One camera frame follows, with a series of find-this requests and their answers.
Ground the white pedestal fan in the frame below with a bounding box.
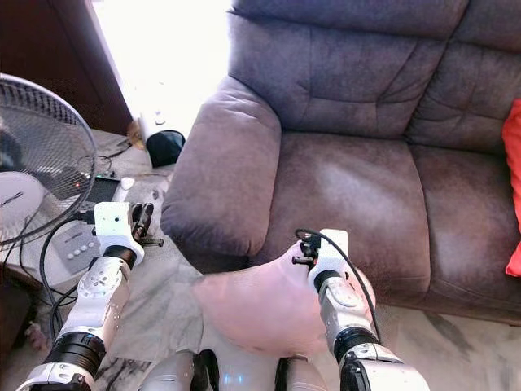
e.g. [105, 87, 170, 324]
[0, 73, 108, 286]

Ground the black rounded object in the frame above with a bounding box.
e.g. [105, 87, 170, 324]
[145, 129, 186, 169]

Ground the dark brown furniture piece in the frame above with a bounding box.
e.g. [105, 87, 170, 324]
[0, 269, 43, 361]

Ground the red pillow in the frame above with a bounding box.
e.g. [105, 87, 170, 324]
[501, 98, 521, 278]

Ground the black electronic device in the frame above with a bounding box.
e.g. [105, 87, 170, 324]
[90, 175, 123, 204]

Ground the white robot pelvis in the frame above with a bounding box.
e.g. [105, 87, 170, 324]
[216, 357, 279, 391]

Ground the small white bottle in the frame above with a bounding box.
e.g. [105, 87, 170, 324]
[118, 177, 136, 204]

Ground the silver robot right leg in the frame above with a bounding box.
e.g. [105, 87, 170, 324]
[275, 354, 331, 391]

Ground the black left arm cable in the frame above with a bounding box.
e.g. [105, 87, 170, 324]
[39, 209, 100, 343]

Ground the small pink toy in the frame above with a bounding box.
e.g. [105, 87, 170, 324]
[26, 322, 50, 352]

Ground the pink cat face pillow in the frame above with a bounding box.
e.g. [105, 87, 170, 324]
[194, 243, 379, 358]

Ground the brown fuzzy object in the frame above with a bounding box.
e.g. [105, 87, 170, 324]
[127, 118, 144, 152]

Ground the dark brown wooden cabinet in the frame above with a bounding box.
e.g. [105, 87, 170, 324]
[0, 0, 131, 135]

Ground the brown fabric sofa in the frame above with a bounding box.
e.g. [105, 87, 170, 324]
[161, 0, 521, 323]

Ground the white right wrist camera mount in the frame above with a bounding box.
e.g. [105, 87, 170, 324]
[313, 229, 351, 282]

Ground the small white appliance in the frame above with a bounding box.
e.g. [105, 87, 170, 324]
[138, 110, 170, 147]

